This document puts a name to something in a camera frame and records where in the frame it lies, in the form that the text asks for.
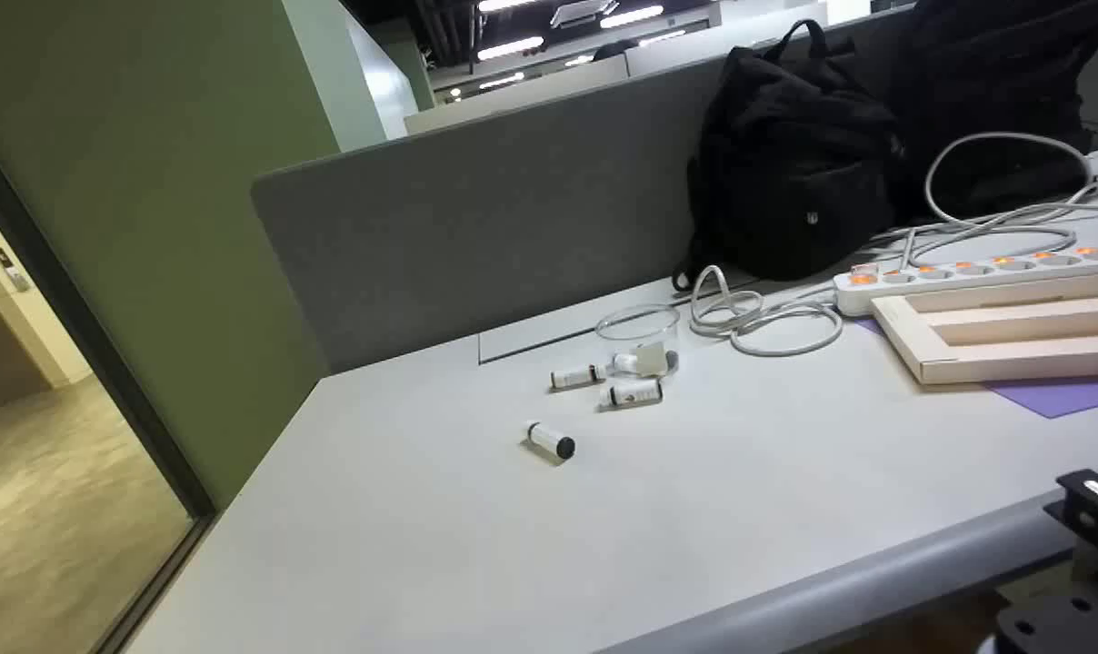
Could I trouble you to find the white power strip cable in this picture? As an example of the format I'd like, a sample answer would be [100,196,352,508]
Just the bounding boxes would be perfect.
[673,126,1098,361]

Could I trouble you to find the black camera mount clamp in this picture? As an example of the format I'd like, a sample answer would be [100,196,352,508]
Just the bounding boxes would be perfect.
[993,466,1098,654]

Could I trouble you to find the black backpack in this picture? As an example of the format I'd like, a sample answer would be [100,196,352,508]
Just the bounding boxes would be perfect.
[673,19,909,294]

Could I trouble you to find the clear glass cup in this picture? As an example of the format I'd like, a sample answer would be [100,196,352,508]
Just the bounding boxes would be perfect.
[592,304,682,355]

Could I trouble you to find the light wooden frame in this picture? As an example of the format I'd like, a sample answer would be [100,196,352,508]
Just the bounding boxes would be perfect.
[869,292,1098,393]

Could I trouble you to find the white cylinder black end cap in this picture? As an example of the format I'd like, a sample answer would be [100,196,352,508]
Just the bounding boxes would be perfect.
[547,361,603,395]
[602,374,669,413]
[525,418,581,468]

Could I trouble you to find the grey desk divider panel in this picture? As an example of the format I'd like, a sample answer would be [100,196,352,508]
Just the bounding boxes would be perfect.
[250,52,734,374]

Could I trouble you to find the purple paper sheet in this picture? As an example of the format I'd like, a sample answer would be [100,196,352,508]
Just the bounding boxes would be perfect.
[854,316,1098,421]

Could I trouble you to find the white power strip orange switches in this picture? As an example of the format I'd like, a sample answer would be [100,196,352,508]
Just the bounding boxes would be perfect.
[829,238,1098,324]

